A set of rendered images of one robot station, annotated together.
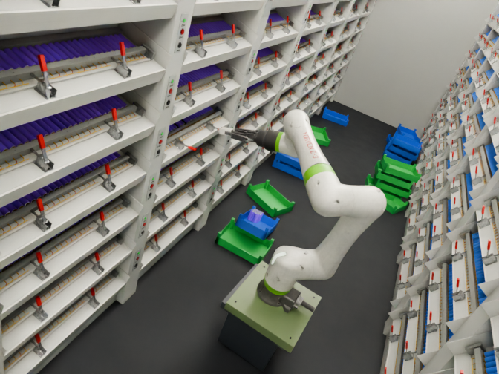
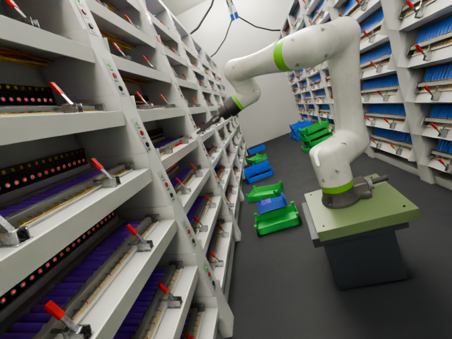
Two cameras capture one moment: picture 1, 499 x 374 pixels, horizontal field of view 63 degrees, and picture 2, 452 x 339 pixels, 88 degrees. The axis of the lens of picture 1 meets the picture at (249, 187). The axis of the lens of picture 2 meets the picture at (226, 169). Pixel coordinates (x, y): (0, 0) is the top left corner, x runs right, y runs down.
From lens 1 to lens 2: 0.92 m
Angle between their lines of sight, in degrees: 20
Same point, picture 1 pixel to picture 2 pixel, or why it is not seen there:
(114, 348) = not seen: outside the picture
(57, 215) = (44, 224)
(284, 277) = (339, 163)
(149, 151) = (136, 142)
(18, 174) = not seen: outside the picture
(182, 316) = (290, 299)
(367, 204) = (345, 23)
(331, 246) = (348, 105)
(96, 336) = not seen: outside the picture
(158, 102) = (109, 86)
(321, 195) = (305, 37)
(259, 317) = (357, 217)
